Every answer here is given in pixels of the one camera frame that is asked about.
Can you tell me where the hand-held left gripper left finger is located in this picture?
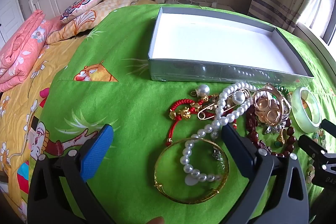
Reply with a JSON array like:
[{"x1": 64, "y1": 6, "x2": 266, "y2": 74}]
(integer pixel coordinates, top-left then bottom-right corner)
[{"x1": 27, "y1": 124, "x2": 116, "y2": 224}]

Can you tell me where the silver brooch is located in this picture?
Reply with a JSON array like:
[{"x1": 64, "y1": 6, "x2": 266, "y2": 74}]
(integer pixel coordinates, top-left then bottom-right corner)
[{"x1": 262, "y1": 111, "x2": 290, "y2": 135}]

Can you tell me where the red cord bracelet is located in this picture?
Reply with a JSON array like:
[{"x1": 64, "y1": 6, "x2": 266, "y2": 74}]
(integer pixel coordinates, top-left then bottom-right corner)
[{"x1": 166, "y1": 94, "x2": 223, "y2": 147}]

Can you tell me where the gold ring with green stone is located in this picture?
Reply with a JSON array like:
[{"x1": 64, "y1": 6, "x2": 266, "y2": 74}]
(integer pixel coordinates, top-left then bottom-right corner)
[{"x1": 274, "y1": 128, "x2": 288, "y2": 147}]

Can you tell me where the white door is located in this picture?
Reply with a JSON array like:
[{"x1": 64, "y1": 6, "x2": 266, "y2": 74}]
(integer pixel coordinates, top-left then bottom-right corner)
[{"x1": 0, "y1": 0, "x2": 20, "y2": 48}]

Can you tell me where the gold ornate brooch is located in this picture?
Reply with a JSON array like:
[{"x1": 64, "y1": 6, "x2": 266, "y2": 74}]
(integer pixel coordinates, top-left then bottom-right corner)
[{"x1": 252, "y1": 84, "x2": 290, "y2": 126}]

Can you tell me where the window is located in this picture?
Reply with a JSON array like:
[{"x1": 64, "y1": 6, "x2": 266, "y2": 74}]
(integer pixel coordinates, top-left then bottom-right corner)
[{"x1": 297, "y1": 0, "x2": 336, "y2": 43}]

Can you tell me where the pale bead bracelet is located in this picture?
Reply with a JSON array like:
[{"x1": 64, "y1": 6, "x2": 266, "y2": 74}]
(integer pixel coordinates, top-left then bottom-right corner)
[{"x1": 306, "y1": 128, "x2": 327, "y2": 185}]

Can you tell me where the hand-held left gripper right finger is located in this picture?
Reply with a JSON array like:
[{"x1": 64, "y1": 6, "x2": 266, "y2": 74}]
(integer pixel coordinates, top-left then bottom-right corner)
[{"x1": 221, "y1": 123, "x2": 310, "y2": 224}]

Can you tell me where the embroidered pillow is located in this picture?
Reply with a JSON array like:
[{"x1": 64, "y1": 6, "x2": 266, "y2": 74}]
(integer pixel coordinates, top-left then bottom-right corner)
[{"x1": 60, "y1": 0, "x2": 109, "y2": 24}]

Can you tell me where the gold bangle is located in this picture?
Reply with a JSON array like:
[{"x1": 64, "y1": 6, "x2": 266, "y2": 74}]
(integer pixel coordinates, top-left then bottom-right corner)
[{"x1": 154, "y1": 138, "x2": 230, "y2": 205}]

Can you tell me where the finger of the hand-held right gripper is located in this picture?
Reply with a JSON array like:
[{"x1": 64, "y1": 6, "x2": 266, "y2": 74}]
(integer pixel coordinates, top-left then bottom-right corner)
[
  {"x1": 298, "y1": 134, "x2": 336, "y2": 161},
  {"x1": 319, "y1": 118, "x2": 336, "y2": 136}
]

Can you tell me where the gold safety pin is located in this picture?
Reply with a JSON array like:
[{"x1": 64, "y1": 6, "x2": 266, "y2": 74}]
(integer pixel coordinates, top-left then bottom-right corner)
[{"x1": 197, "y1": 106, "x2": 218, "y2": 121}]

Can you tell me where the pale green jade bangle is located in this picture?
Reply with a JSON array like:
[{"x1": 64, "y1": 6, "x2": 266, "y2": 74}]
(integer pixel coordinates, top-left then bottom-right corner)
[{"x1": 291, "y1": 87, "x2": 322, "y2": 133}]

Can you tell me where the silver cardboard box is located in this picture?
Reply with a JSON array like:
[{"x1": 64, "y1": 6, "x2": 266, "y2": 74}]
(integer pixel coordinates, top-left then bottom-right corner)
[{"x1": 148, "y1": 6, "x2": 315, "y2": 83}]

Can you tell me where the green printed blanket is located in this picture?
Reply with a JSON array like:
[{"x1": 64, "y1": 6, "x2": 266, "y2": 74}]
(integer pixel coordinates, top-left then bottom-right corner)
[{"x1": 29, "y1": 2, "x2": 336, "y2": 224}]

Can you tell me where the white nightstand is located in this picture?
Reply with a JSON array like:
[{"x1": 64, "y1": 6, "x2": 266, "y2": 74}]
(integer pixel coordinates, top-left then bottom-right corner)
[{"x1": 165, "y1": 0, "x2": 235, "y2": 13}]

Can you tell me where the person's left hand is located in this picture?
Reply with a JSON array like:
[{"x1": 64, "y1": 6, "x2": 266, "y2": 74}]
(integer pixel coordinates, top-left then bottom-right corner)
[{"x1": 145, "y1": 216, "x2": 165, "y2": 224}]

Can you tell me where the dark red bead bracelet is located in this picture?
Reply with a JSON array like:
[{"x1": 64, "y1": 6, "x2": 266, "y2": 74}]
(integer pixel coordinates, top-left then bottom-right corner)
[{"x1": 245, "y1": 105, "x2": 297, "y2": 157}]

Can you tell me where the pearl pendant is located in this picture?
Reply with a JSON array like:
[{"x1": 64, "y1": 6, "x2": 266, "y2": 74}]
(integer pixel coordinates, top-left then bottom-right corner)
[{"x1": 191, "y1": 84, "x2": 210, "y2": 97}]

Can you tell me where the yellow floral bedsheet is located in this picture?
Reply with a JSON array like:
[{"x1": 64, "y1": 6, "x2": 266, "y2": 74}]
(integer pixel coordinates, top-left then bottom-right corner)
[{"x1": 0, "y1": 0, "x2": 158, "y2": 224}]

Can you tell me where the yellow checked pillow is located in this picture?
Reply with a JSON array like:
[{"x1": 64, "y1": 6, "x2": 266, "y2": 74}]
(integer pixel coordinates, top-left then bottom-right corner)
[{"x1": 47, "y1": 0, "x2": 135, "y2": 44}]

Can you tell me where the folded pink quilt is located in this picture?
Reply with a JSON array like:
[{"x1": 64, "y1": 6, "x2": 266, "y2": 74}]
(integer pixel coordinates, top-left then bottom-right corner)
[{"x1": 0, "y1": 9, "x2": 54, "y2": 92}]

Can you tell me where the white pearl necklace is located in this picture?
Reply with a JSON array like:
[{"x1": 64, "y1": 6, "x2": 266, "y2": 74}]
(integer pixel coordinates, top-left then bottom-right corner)
[{"x1": 181, "y1": 81, "x2": 259, "y2": 182}]

